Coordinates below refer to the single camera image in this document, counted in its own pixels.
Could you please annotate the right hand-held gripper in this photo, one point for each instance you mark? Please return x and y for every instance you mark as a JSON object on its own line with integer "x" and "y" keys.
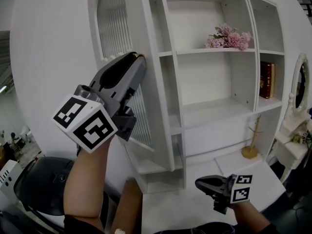
{"x": 241, "y": 189}

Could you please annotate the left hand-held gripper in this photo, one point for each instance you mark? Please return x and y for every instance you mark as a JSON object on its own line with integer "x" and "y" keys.
{"x": 83, "y": 123}

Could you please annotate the white cabinet door ribbed glass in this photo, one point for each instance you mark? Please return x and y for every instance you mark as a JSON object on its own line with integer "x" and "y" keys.
{"x": 156, "y": 82}

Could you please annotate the white desk hutch shelving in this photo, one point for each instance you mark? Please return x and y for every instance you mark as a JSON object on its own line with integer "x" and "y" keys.
{"x": 207, "y": 77}

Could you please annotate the person's right forearm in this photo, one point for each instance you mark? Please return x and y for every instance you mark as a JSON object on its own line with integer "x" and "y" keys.
{"x": 251, "y": 216}

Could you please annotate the person's left forearm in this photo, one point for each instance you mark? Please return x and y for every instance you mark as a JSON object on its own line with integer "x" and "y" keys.
{"x": 85, "y": 179}

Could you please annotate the wooden branch stand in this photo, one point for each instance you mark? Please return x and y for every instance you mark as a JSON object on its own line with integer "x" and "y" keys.
{"x": 249, "y": 151}

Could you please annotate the white ornate vanity table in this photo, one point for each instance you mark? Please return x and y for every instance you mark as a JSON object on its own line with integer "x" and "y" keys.
{"x": 290, "y": 155}

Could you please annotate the tall brown cardboard box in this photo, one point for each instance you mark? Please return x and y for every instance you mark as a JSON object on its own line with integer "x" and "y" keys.
{"x": 129, "y": 208}

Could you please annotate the small yellow flower sprig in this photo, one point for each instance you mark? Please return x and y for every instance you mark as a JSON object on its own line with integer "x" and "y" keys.
{"x": 296, "y": 138}

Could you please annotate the crumpled white tape piece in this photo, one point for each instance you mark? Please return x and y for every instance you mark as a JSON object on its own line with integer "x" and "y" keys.
{"x": 120, "y": 231}

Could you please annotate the pink artificial flower bunch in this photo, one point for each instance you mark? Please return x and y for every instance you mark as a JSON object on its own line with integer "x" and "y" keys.
{"x": 229, "y": 39}

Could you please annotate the dark red hardcover book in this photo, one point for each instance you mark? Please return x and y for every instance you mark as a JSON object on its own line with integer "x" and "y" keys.
{"x": 265, "y": 79}

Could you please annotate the gold spine hardcover book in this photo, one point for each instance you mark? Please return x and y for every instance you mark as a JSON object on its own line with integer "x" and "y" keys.
{"x": 272, "y": 80}

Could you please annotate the oval white framed mirror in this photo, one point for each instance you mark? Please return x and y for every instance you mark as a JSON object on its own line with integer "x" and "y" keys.
{"x": 301, "y": 86}

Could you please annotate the white and black machine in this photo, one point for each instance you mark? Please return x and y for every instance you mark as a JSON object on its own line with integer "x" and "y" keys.
{"x": 44, "y": 184}

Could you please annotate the person's black printed shirt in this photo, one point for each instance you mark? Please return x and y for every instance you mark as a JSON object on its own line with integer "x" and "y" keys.
{"x": 83, "y": 225}

